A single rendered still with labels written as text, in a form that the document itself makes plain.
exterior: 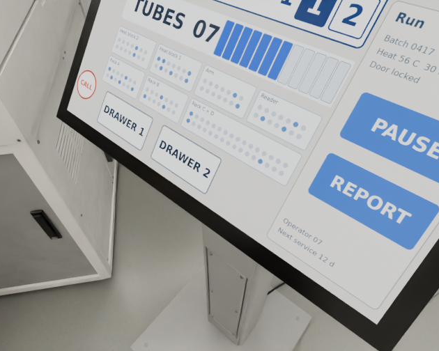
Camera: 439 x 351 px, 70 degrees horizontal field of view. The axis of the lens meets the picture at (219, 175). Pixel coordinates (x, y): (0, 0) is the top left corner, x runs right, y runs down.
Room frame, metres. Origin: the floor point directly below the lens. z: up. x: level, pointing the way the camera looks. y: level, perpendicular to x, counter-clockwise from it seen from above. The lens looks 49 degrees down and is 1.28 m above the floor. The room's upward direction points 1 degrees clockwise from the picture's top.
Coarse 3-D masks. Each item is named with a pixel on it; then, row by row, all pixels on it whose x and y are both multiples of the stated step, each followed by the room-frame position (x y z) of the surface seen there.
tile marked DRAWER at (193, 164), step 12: (168, 132) 0.29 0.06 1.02; (156, 144) 0.28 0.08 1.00; (168, 144) 0.28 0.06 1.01; (180, 144) 0.27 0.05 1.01; (192, 144) 0.27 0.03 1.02; (156, 156) 0.27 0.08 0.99; (168, 156) 0.27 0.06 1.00; (180, 156) 0.26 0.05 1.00; (192, 156) 0.26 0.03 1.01; (204, 156) 0.25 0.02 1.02; (216, 156) 0.25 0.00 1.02; (168, 168) 0.26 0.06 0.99; (180, 168) 0.25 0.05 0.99; (192, 168) 0.25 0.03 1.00; (204, 168) 0.24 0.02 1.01; (216, 168) 0.24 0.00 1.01; (192, 180) 0.23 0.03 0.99; (204, 180) 0.23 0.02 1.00; (204, 192) 0.22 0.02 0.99
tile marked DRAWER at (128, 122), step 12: (108, 96) 0.36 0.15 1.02; (108, 108) 0.35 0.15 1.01; (120, 108) 0.34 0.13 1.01; (132, 108) 0.33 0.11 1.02; (96, 120) 0.34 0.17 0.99; (108, 120) 0.34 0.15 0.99; (120, 120) 0.33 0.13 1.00; (132, 120) 0.32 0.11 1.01; (144, 120) 0.31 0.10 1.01; (120, 132) 0.32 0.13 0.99; (132, 132) 0.31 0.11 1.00; (144, 132) 0.30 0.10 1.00; (132, 144) 0.30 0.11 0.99
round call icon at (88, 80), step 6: (84, 66) 0.41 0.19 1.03; (84, 72) 0.40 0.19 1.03; (90, 72) 0.40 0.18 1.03; (78, 78) 0.40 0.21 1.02; (84, 78) 0.40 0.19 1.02; (90, 78) 0.39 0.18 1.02; (96, 78) 0.39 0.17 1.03; (78, 84) 0.40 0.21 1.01; (84, 84) 0.39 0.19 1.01; (90, 84) 0.39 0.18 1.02; (96, 84) 0.38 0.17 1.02; (78, 90) 0.39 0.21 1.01; (84, 90) 0.39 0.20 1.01; (90, 90) 0.38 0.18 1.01; (78, 96) 0.38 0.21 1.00; (84, 96) 0.38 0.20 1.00; (90, 96) 0.37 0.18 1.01; (90, 102) 0.37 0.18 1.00
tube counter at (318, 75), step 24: (216, 24) 0.35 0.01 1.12; (240, 24) 0.34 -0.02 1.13; (216, 48) 0.33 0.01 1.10; (240, 48) 0.32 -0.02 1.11; (264, 48) 0.31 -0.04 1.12; (288, 48) 0.30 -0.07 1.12; (312, 48) 0.29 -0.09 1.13; (264, 72) 0.29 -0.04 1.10; (288, 72) 0.28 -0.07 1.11; (312, 72) 0.27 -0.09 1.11; (336, 72) 0.26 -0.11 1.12; (312, 96) 0.25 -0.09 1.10; (336, 96) 0.24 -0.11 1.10
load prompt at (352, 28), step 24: (216, 0) 0.37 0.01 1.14; (240, 0) 0.36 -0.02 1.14; (264, 0) 0.34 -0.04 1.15; (288, 0) 0.33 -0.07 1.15; (312, 0) 0.32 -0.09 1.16; (336, 0) 0.31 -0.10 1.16; (360, 0) 0.30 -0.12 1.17; (384, 0) 0.29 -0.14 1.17; (288, 24) 0.31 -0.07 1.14; (312, 24) 0.30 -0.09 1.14; (336, 24) 0.29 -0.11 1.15; (360, 24) 0.28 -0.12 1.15; (360, 48) 0.27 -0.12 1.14
